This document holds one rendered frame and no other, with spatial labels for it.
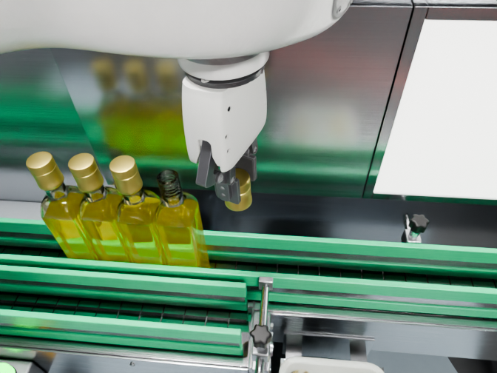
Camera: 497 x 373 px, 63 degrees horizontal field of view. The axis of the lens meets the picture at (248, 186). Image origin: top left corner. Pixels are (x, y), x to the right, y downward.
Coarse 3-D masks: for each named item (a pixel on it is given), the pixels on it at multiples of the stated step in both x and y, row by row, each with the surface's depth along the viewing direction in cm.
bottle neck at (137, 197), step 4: (136, 192) 56; (140, 192) 56; (124, 196) 56; (128, 196) 56; (132, 196) 56; (136, 196) 56; (140, 196) 57; (144, 196) 58; (124, 200) 57; (128, 200) 56; (132, 200) 56; (136, 200) 57; (140, 200) 57; (128, 204) 57; (132, 204) 57; (136, 204) 57
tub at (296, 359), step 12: (288, 360) 66; (300, 360) 66; (312, 360) 66; (324, 360) 66; (336, 360) 66; (348, 360) 66; (288, 372) 67; (300, 372) 69; (312, 372) 68; (324, 372) 68; (336, 372) 67; (348, 372) 67; (360, 372) 66; (372, 372) 66
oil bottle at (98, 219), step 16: (112, 192) 60; (80, 208) 58; (96, 208) 58; (112, 208) 59; (96, 224) 59; (112, 224) 59; (96, 240) 63; (112, 240) 62; (112, 256) 66; (128, 256) 66
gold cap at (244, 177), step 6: (240, 174) 49; (246, 174) 49; (240, 180) 48; (246, 180) 48; (240, 186) 48; (246, 186) 48; (240, 192) 48; (246, 192) 49; (246, 198) 50; (228, 204) 51; (234, 204) 50; (240, 204) 50; (246, 204) 51; (234, 210) 51; (240, 210) 51
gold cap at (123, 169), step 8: (112, 160) 54; (120, 160) 54; (128, 160) 53; (112, 168) 52; (120, 168) 52; (128, 168) 52; (136, 168) 54; (112, 176) 54; (120, 176) 52; (128, 176) 53; (136, 176) 54; (120, 184) 54; (128, 184) 54; (136, 184) 55; (120, 192) 55; (128, 192) 55
